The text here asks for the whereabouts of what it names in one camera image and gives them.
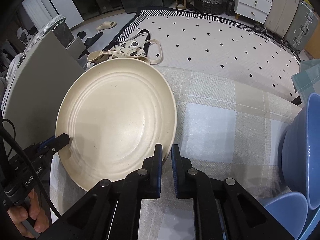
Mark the beige round plate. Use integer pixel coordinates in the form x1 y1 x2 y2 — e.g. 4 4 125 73
55 59 177 191

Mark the medium blue bowl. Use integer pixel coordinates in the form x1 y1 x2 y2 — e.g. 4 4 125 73
259 192 309 239

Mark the large blue bowl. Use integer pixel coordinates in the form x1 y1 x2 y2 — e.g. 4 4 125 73
281 93 319 210

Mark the left hand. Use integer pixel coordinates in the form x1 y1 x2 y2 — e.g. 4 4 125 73
7 189 49 238

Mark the grey cabinet panel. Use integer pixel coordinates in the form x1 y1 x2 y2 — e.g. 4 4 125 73
2 31 84 148

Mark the black slipper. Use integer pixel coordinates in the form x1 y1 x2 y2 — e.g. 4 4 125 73
79 32 104 59

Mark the printed canvas tote bag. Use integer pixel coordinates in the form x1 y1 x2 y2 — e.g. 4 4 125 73
86 29 163 70

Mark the beige slipper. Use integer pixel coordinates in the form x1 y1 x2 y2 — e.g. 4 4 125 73
96 21 117 31

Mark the white black-diamond rug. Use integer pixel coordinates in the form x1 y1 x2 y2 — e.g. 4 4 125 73
113 7 300 101

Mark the teal plaid tablecloth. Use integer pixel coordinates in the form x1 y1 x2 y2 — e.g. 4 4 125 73
291 59 320 105

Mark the black water bottle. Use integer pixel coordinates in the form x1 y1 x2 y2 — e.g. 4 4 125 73
226 0 235 16

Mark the silver grey suitcase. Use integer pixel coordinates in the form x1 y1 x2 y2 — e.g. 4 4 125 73
284 0 318 53

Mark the white drawer cabinet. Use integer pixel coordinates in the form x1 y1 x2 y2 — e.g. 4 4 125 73
234 0 273 24

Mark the beige suitcase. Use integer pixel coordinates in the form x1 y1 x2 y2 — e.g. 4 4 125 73
264 0 300 37

